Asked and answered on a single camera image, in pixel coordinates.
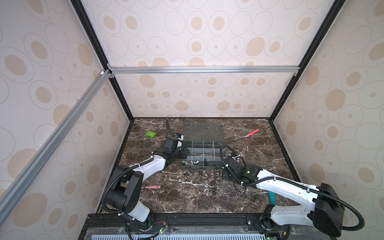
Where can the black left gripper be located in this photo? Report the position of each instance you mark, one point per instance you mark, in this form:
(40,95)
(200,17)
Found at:
(183,154)

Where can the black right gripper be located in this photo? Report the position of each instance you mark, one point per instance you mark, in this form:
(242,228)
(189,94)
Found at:
(224,175)

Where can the clear plastic organizer box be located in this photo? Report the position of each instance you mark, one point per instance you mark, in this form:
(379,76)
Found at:
(203,142)

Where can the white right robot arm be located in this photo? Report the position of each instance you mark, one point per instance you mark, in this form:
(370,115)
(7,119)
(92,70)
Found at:
(316,206)

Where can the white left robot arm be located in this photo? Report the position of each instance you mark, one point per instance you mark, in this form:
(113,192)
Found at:
(122,192)

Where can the green snack packet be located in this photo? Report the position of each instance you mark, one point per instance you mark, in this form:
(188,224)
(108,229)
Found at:
(151,134)

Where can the pink small tool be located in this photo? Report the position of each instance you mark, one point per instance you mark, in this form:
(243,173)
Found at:
(153,187)

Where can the teal tool handle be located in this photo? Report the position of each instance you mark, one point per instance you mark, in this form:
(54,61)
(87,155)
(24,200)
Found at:
(273,199)

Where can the silver aluminium frame bar back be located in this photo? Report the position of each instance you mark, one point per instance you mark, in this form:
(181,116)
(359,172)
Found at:
(202,70)

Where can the silver aluminium frame bar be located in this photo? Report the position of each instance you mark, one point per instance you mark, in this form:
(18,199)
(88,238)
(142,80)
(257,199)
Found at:
(21,184)
(202,70)

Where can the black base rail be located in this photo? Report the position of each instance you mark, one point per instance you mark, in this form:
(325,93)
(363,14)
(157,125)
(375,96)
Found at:
(193,227)

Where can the silver aluminium frame bar left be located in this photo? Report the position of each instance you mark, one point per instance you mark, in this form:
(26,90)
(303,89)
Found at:
(21,184)

